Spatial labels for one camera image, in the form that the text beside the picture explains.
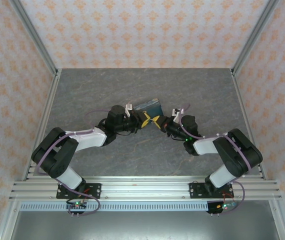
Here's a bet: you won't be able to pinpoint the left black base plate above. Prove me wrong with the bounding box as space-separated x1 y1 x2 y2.
55 182 102 200

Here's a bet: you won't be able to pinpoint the right aluminium front leg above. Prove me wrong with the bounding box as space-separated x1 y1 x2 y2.
268 199 285 240

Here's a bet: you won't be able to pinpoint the left circuit board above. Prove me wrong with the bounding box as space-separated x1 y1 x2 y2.
66 200 88 210

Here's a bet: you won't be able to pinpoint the right circuit board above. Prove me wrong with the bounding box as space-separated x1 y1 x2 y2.
216 202 238 211

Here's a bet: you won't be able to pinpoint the circuit board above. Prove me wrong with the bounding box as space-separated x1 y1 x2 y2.
216 202 238 211
66 200 88 210

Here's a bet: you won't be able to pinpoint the right aluminium side rail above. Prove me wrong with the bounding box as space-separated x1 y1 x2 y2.
230 69 268 181

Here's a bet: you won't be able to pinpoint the slotted grey cable duct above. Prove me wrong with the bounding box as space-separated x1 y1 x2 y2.
19 201 236 213

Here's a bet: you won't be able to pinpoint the blue starry night tin box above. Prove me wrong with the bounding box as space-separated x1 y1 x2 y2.
133 99 164 118

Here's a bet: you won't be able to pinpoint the aluminium post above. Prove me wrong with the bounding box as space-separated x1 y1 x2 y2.
8 0 60 76
231 0 280 76

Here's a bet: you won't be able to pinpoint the left aluminium back post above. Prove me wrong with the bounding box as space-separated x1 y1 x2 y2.
8 0 60 76

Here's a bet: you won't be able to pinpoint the red black wires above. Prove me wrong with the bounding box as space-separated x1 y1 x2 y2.
76 187 92 201
221 190 235 204

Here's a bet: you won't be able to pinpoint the right red black wires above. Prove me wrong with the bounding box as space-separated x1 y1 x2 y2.
221 190 235 204

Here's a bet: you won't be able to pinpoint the aluminium leg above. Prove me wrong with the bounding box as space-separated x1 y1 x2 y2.
0 199 21 240
268 199 285 240

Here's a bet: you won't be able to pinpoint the grey metal sheet panel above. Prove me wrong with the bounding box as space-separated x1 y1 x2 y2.
9 211 277 240

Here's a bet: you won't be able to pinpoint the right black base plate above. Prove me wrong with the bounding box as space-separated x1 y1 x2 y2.
189 182 235 200

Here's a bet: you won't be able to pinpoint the left aluminium side rail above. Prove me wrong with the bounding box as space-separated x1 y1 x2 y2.
26 69 63 181

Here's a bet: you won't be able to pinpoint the left red black wires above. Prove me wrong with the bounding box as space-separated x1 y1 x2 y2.
76 187 92 201

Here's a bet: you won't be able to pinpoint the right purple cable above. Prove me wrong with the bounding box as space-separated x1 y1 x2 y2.
178 103 255 216

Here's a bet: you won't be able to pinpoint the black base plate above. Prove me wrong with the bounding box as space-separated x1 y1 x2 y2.
55 182 102 200
189 182 235 200

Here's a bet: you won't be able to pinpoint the left aluminium front leg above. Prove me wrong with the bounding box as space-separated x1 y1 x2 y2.
0 199 21 240

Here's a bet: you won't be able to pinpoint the right aluminium back post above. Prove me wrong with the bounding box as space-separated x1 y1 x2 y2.
231 0 280 76

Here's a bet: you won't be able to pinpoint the aluminium cross beam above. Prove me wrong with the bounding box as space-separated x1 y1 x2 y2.
8 175 283 201

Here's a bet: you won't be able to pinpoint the aluminium side rail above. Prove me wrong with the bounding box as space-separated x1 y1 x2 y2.
26 69 63 181
230 69 268 181

